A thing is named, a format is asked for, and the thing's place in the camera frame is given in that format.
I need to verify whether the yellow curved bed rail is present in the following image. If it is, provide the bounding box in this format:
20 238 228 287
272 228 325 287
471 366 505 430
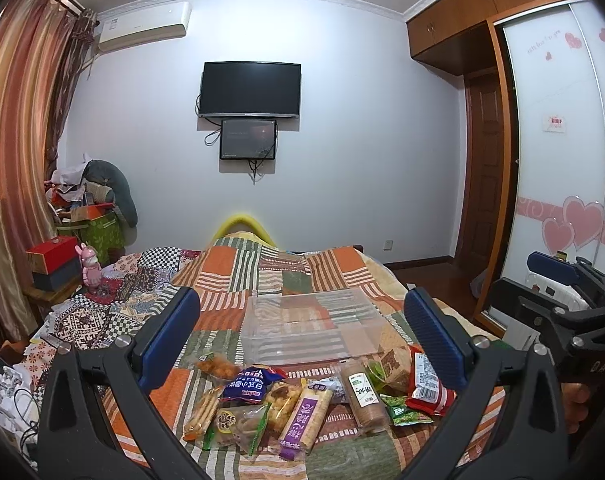
212 214 276 247

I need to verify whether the breadstick packet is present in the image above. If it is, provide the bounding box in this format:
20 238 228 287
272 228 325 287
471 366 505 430
182 387 223 442

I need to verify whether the patchwork bedspread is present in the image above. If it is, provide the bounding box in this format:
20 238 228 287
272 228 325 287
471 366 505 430
19 235 509 480

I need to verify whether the purple label cake packet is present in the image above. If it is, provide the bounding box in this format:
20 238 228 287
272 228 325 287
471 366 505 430
278 384 333 460

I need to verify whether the small wall monitor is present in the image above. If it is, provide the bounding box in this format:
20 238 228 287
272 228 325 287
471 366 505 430
220 118 278 160

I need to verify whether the white power strip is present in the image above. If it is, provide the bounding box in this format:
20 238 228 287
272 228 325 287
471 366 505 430
0 364 39 444

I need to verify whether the orange fried snack bag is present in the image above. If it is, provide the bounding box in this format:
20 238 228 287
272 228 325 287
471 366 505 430
196 352 240 382

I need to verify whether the clear plastic storage bin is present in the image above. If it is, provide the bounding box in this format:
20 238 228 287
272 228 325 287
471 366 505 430
240 288 386 367

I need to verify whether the brown wooden door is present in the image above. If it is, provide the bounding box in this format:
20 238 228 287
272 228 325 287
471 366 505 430
455 68 504 280

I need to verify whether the red shoe box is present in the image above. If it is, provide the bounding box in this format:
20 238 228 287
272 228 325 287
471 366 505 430
26 235 79 274

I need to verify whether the wooden wardrobe with hearts door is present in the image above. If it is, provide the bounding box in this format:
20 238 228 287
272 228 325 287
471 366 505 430
405 0 605 338

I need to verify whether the square cracker packet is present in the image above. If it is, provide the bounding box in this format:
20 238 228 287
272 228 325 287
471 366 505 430
378 327 413 394

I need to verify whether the pink rabbit toy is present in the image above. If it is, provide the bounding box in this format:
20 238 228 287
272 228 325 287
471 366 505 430
75 243 103 290

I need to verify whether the blue round biscuit bag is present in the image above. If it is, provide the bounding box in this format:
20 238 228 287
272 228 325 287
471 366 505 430
221 365 285 404

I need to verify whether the red snack packet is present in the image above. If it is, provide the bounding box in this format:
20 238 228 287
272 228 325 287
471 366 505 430
405 346 456 416

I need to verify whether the caramel puff pastry packet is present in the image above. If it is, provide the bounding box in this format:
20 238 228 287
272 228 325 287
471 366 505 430
264 380 302 437

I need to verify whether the white air conditioner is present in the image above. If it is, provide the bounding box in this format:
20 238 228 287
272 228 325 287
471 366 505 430
97 1 192 53

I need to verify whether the grey body pillow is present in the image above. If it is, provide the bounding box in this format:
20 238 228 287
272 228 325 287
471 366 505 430
83 159 138 229

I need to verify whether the large wall television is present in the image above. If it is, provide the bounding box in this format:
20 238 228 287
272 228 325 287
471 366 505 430
198 61 301 118

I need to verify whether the mushroom snack packet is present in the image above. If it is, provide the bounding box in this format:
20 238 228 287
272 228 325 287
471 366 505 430
202 403 271 460

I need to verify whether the dark blue box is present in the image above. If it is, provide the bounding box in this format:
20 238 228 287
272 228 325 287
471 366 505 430
32 258 81 292

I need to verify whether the green pea snack bag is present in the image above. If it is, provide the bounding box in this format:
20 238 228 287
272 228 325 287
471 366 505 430
380 393 433 427

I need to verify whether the right hand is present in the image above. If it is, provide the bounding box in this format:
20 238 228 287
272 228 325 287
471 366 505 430
561 384 591 434

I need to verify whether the brown oat biscuit roll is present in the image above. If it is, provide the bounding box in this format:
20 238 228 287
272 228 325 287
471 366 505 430
340 359 389 434

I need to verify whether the striped orange curtain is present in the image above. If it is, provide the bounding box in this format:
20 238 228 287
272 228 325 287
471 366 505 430
0 0 97 349

